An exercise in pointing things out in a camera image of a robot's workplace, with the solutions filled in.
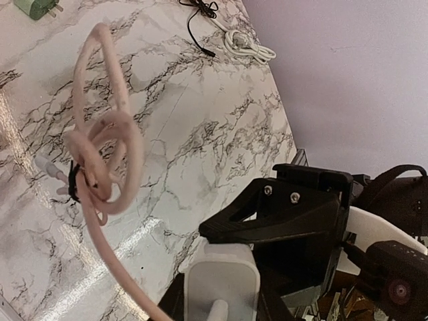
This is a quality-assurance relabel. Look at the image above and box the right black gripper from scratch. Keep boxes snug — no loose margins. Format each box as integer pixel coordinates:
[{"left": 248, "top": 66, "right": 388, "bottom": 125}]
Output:
[{"left": 199, "top": 164, "right": 353, "bottom": 302}]

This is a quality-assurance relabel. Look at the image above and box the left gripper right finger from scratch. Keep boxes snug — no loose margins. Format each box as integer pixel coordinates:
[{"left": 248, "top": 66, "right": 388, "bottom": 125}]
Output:
[{"left": 256, "top": 267, "right": 296, "bottom": 321}]

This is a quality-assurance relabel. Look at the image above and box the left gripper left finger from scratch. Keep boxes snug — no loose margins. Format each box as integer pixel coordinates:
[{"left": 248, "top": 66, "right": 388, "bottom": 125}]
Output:
[{"left": 158, "top": 274, "right": 185, "bottom": 321}]

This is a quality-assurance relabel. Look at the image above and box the white usb charger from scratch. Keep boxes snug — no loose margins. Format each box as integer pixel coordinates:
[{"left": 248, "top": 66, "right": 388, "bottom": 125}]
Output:
[{"left": 184, "top": 240, "right": 260, "bottom": 321}]

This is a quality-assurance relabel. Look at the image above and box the pink cable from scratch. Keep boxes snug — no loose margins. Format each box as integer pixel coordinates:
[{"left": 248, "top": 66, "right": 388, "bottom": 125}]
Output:
[{"left": 35, "top": 22, "right": 175, "bottom": 321}]

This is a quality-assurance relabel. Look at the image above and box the white power cord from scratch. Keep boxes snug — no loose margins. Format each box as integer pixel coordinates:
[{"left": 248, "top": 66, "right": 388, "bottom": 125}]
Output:
[{"left": 213, "top": 19, "right": 278, "bottom": 65}]

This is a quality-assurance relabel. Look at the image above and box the black adapter with cable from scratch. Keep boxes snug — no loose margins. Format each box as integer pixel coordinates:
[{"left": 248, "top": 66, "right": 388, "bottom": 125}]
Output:
[{"left": 178, "top": 0, "right": 219, "bottom": 58}]

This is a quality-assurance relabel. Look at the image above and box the green plug adapter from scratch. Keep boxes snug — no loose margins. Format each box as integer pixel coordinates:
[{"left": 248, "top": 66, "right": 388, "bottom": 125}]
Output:
[{"left": 13, "top": 0, "right": 64, "bottom": 21}]

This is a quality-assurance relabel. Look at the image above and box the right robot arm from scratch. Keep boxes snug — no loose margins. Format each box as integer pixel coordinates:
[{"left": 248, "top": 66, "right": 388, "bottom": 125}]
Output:
[{"left": 199, "top": 164, "right": 427, "bottom": 320}]

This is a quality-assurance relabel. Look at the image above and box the front aluminium rail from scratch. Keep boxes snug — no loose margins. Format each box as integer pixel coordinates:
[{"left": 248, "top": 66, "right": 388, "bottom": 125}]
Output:
[{"left": 291, "top": 148, "right": 309, "bottom": 167}]

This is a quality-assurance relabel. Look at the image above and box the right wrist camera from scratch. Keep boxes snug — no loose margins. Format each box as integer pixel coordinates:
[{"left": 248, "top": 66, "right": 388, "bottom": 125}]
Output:
[{"left": 340, "top": 205, "right": 428, "bottom": 320}]

